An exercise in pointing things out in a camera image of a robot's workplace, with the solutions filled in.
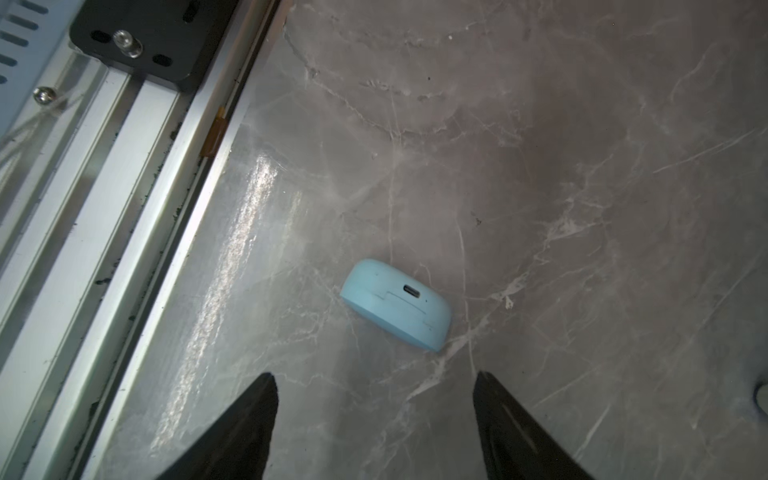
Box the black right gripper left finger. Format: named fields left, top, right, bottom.
left=159, top=372, right=279, bottom=479

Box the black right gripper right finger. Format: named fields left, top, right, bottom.
left=472, top=371, right=591, bottom=479

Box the white earbud charging case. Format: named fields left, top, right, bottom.
left=754, top=383, right=768, bottom=416

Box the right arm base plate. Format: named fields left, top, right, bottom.
left=69, top=0, right=237, bottom=93

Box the light blue charging case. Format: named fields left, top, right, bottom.
left=341, top=259, right=452, bottom=352

